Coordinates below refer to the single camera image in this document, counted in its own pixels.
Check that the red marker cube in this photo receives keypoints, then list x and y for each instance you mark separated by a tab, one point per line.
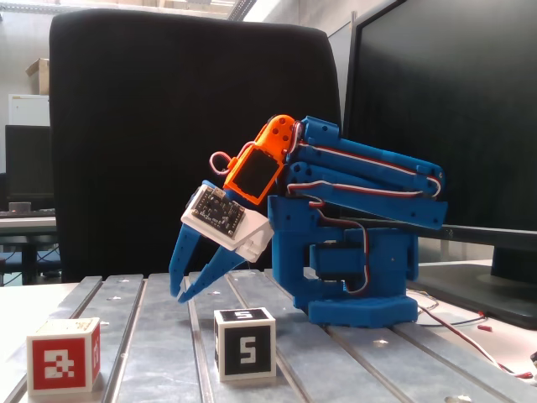
54	384

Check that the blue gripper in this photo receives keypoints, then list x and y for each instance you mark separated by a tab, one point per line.
190	248

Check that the black keyboard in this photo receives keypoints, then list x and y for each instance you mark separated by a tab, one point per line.
29	213

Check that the small black background monitor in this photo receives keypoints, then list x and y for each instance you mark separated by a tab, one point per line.
29	163

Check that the grey background desk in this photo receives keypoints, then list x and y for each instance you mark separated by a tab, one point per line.
25	224

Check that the black Dell monitor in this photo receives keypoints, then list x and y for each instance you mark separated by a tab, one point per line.
440	105

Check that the white cabinet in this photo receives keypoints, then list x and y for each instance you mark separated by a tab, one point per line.
27	109

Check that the small grey device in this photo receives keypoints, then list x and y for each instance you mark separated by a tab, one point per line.
19	206

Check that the slotted aluminium base plate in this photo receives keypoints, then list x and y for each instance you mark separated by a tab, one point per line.
168	357

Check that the blue and orange robot arm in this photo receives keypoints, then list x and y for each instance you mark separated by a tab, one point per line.
356	310

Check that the black marker cube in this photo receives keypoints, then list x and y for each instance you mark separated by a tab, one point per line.
245	369

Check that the black office chair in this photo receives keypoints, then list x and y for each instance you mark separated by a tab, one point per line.
147	126

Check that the brown cardboard box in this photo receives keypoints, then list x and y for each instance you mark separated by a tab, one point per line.
40	75

